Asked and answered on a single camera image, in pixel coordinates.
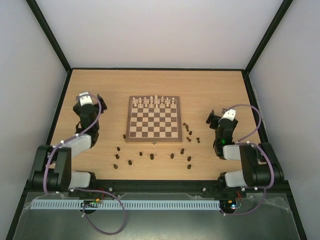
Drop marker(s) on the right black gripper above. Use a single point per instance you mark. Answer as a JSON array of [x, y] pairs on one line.
[[215, 121]]

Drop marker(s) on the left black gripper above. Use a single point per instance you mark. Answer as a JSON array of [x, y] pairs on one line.
[[102, 103]]

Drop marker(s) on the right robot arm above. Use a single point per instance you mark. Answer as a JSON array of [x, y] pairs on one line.
[[260, 166]]

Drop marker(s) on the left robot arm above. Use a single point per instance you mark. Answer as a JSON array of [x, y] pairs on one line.
[[52, 166]]

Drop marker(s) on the wooden chess board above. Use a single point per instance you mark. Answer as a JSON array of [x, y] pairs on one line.
[[154, 123]]

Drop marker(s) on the white king piece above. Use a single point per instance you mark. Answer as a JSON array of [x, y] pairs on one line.
[[156, 101]]

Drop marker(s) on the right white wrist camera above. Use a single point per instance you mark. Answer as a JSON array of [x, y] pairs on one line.
[[229, 114]]

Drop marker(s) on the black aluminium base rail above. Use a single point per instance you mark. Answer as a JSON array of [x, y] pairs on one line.
[[204, 188]]

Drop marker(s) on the grey slotted cable duct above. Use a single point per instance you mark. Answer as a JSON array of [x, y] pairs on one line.
[[60, 204]]

